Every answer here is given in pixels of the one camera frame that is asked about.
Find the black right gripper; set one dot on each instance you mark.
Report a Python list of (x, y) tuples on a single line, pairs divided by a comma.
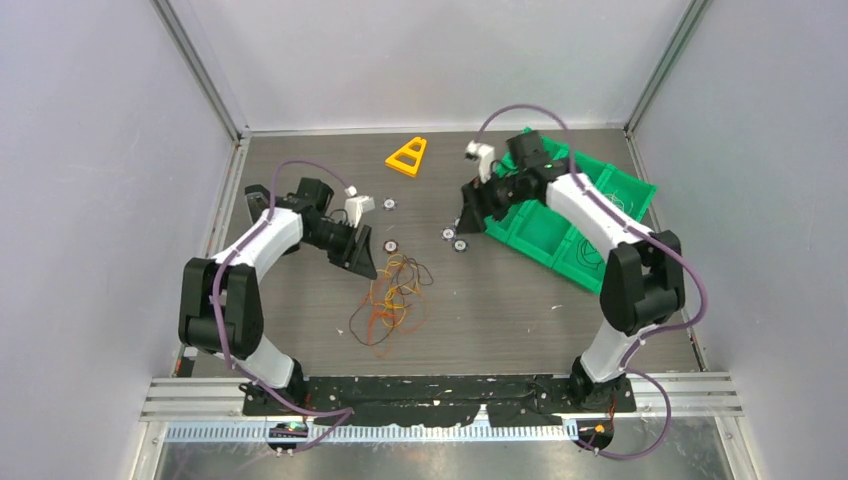
[(472, 220)]

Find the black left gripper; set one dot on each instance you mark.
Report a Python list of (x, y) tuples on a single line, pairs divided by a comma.
[(361, 261)]

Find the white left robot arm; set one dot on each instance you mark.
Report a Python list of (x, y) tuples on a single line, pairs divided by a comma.
[(220, 307)]

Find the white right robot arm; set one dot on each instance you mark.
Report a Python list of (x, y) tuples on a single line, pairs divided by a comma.
[(643, 283)]

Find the round token middle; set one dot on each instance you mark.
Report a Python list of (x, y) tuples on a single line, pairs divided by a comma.
[(448, 234)]

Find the round token lower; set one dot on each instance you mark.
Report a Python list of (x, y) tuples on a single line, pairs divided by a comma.
[(460, 246)]

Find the brown round token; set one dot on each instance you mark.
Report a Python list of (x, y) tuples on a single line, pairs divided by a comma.
[(390, 246)]

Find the green compartment bin tray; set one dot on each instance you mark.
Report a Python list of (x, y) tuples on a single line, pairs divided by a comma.
[(539, 233)]

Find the yellow triangular plastic piece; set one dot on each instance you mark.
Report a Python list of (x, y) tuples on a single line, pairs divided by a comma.
[(407, 159)]

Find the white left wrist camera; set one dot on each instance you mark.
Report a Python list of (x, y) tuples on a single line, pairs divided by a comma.
[(356, 205)]

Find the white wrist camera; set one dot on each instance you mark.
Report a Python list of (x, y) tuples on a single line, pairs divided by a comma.
[(484, 155), (356, 205)]

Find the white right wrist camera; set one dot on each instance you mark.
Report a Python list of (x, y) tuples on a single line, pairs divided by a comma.
[(484, 155)]

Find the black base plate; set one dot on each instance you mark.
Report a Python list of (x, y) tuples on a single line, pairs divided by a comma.
[(445, 401)]

